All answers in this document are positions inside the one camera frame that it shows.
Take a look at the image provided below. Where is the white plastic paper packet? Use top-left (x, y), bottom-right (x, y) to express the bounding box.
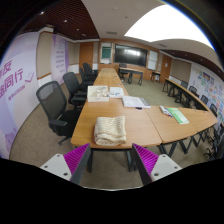
top-left (108, 86), bottom-right (125, 99)

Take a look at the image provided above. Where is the plain white whiteboard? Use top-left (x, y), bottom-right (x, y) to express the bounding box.
top-left (147, 49), bottom-right (159, 71)

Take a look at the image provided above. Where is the group of chairs by posters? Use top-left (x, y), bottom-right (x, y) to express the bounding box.
top-left (179, 79), bottom-right (224, 162)

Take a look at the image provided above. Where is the white book stack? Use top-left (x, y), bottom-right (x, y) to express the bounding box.
top-left (121, 95), bottom-right (152, 110)

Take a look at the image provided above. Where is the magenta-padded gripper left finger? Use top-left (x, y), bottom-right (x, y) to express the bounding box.
top-left (39, 143), bottom-right (92, 186)

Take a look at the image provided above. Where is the whiteboard with green sheet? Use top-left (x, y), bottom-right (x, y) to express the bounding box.
top-left (100, 42), bottom-right (113, 65)

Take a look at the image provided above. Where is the wooden door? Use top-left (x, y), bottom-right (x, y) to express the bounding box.
top-left (160, 54), bottom-right (173, 83)
top-left (79, 42), bottom-right (94, 69)

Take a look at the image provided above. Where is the dark-legged lectern desk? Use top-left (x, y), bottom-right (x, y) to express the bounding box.
top-left (118, 67), bottom-right (144, 85)

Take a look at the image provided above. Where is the open white cardboard box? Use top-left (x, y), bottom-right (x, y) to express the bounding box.
top-left (86, 85), bottom-right (110, 103)

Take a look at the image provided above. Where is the large bright ceiling light panel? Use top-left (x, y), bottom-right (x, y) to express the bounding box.
top-left (123, 3), bottom-right (214, 49)

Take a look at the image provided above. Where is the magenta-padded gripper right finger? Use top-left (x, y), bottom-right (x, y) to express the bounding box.
top-left (130, 143), bottom-right (184, 186)

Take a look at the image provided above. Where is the cream zigzag patterned towel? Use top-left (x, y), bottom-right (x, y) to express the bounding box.
top-left (93, 115), bottom-right (128, 147)

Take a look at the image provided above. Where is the large black wall screen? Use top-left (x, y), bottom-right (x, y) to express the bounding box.
top-left (114, 44), bottom-right (149, 68)

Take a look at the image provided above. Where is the green folder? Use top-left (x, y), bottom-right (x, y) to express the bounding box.
top-left (166, 107), bottom-right (190, 125)

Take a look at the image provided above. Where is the black mesh office chair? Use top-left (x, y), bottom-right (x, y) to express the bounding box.
top-left (35, 80), bottom-right (81, 146)
top-left (62, 71), bottom-right (88, 108)

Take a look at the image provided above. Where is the small wooden side table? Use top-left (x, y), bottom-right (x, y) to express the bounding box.
top-left (150, 70), bottom-right (162, 83)

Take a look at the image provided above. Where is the row of black office chairs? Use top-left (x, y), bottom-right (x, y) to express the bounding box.
top-left (78, 62), bottom-right (99, 84)

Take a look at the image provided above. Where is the long curved wooden table row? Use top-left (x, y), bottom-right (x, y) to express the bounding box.
top-left (162, 78), bottom-right (211, 111)

